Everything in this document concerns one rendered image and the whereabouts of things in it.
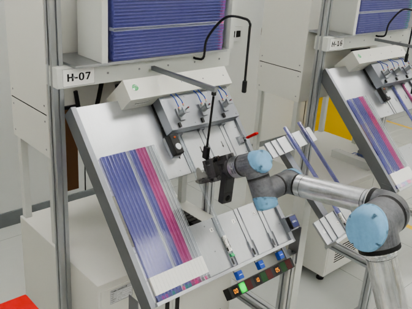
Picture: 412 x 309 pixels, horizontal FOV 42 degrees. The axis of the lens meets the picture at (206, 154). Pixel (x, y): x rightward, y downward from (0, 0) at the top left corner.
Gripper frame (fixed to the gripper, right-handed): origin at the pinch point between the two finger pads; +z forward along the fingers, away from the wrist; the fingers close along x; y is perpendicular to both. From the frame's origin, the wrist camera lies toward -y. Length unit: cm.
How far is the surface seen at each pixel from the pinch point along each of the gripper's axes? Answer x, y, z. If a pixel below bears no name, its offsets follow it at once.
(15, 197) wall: -1, 18, 190
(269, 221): -24.3, -22.6, -4.0
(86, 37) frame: 28, 59, 4
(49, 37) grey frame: 42, 59, 1
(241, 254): -5.0, -29.5, -5.6
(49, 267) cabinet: 38, -18, 64
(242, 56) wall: -197, 81, 154
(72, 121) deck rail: 38, 32, 10
